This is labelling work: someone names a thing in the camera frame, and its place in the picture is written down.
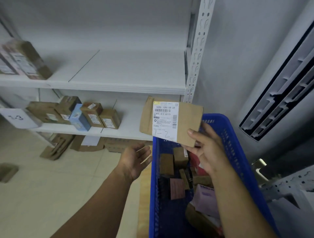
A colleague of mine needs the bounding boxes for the small wooden table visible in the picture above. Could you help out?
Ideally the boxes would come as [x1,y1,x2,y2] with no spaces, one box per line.
[136,163,152,238]

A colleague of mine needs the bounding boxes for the small red box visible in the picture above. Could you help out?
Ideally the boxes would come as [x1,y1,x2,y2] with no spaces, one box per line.
[189,152,209,176]

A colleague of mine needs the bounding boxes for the person's left hand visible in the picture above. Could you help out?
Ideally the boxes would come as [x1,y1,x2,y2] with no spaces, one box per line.
[115,143,153,182]

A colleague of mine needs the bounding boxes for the pink package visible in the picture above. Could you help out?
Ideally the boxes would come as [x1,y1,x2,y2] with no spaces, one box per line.
[0,45,19,75]

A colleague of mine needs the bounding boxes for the light blue box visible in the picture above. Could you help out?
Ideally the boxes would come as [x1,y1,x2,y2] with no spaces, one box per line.
[68,103,91,132]

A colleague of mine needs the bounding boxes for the torn brown cardboard sheet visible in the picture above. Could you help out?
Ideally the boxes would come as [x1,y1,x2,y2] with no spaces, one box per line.
[70,135,106,152]

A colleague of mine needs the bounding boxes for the white standing air conditioner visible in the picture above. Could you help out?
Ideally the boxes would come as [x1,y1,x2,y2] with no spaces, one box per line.
[238,0,314,160]

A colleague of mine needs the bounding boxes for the pile of parcels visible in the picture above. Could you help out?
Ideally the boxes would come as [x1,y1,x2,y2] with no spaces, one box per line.
[159,146,222,238]

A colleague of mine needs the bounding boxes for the green printed cardboard box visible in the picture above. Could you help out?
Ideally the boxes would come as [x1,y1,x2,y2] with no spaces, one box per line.
[26,102,64,124]

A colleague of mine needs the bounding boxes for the person's right forearm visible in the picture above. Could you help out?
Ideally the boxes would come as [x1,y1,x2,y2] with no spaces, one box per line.
[211,161,278,238]

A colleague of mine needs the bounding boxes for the white metal shelf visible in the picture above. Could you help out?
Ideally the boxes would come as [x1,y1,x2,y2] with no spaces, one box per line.
[0,0,216,142]
[260,165,314,214]

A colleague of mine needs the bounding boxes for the white paper shelf label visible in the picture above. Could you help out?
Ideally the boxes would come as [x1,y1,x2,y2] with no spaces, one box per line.
[0,108,42,129]

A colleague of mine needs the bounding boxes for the person's right hand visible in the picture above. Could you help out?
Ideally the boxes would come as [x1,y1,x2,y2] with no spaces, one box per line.
[181,122,232,176]

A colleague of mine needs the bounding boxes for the shiny gold metal piece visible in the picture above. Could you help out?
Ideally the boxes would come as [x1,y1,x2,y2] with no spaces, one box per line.
[251,159,270,179]

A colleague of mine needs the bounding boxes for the folded cardboard pad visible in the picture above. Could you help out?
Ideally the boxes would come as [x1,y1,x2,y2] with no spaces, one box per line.
[40,133,74,161]

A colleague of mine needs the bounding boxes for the brown parcel marked 1-3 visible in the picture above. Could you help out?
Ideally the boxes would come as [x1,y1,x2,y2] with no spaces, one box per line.
[99,109,121,130]

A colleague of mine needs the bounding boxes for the bottom-shelf brown parcels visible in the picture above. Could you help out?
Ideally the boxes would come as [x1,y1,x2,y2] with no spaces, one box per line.
[80,102,105,128]

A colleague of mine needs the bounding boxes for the blue plastic crate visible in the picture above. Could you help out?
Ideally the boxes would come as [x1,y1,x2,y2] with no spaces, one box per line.
[149,113,280,238]

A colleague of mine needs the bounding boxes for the brown parcel white label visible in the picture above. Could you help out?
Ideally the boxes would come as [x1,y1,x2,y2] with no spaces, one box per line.
[55,95,82,123]

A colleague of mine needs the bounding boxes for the square floor drain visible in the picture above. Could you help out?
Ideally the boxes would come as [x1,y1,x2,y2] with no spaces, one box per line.
[0,163,19,183]

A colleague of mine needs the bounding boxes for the brown parcel 1012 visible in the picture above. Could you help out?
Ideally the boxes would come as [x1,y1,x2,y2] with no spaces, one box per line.
[140,96,204,147]

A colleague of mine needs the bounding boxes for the person's left forearm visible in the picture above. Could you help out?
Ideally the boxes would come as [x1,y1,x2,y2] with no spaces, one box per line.
[51,169,138,238]

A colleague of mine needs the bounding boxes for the red-taped parcel marked 1-2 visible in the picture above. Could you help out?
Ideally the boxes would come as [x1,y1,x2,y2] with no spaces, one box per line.
[7,39,53,81]

